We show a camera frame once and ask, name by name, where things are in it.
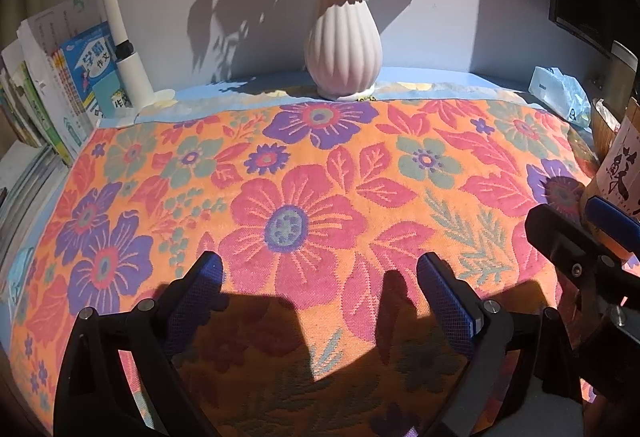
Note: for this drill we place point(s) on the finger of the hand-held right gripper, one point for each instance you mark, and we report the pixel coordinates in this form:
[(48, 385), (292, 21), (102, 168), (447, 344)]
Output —
[(555, 232), (612, 219)]

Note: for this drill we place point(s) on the white desk lamp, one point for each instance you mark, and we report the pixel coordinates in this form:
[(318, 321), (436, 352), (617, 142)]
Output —
[(132, 67)]

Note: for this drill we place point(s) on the stack of flat books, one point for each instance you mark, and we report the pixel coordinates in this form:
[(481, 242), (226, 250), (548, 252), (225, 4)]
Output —
[(27, 197)]

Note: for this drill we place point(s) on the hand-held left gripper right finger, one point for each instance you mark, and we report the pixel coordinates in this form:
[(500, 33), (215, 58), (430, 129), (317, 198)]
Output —
[(445, 304)]

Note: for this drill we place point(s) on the floral orange table cloth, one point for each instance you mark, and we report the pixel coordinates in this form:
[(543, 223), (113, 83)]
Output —
[(300, 197)]

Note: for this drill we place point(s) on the bamboo pen holder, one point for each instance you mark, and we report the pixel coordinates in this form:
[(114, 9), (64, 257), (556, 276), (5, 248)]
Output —
[(620, 167)]

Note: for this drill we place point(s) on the row of standing books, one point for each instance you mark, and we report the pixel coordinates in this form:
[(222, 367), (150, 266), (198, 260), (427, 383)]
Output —
[(65, 82)]

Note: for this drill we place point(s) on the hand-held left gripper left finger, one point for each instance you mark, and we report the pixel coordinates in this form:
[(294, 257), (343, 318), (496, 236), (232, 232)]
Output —
[(197, 302)]

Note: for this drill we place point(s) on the blue white tissue pack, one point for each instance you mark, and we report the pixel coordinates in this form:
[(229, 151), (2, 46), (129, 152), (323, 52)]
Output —
[(557, 92)]

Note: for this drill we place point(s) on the grey monitor stand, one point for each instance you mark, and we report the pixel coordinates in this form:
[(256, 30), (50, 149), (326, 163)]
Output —
[(622, 67)]

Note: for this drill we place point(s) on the pink ribbed vase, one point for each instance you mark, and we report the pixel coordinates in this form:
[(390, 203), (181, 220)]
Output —
[(342, 47)]

